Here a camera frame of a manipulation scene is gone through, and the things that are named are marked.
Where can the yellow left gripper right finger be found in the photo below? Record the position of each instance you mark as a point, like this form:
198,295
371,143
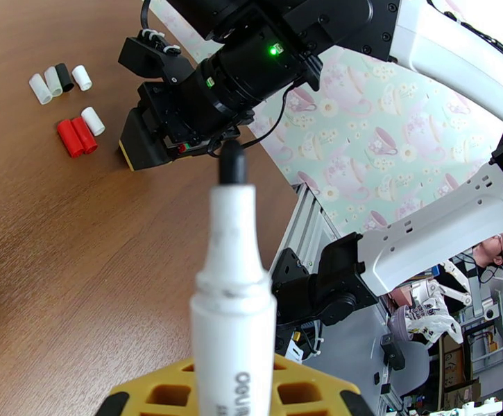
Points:
312,391

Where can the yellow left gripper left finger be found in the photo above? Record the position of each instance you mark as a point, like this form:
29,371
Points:
155,393

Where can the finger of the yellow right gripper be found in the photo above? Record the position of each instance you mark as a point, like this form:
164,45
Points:
140,141

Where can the black pen cap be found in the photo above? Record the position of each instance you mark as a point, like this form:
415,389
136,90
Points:
64,77

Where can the translucent white pen cap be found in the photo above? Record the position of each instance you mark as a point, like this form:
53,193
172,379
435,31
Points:
41,89
54,81

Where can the white marker with black end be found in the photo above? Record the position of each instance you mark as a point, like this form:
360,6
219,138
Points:
234,297

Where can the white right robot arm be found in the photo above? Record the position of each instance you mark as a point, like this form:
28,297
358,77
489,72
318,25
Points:
450,51

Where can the white printed plastic bag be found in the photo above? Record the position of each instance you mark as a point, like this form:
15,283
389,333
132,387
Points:
429,315

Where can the person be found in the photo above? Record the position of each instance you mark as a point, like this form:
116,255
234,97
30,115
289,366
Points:
494,250

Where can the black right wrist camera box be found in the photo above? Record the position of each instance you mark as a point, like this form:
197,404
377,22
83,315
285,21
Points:
147,55

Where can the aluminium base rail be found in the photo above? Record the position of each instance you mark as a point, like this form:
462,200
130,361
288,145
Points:
307,219

